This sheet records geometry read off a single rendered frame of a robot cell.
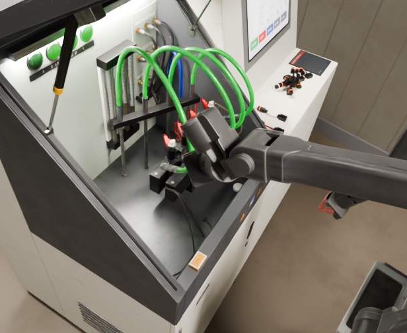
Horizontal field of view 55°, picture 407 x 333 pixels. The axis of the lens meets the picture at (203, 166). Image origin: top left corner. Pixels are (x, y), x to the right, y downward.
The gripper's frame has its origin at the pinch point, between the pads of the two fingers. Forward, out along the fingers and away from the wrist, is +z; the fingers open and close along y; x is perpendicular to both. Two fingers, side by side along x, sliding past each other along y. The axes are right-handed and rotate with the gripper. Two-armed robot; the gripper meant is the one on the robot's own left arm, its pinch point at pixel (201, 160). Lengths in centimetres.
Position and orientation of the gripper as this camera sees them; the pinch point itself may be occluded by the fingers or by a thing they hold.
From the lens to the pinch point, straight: 84.6
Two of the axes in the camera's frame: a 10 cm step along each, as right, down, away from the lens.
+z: -2.2, -0.6, 9.7
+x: 3.8, 9.1, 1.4
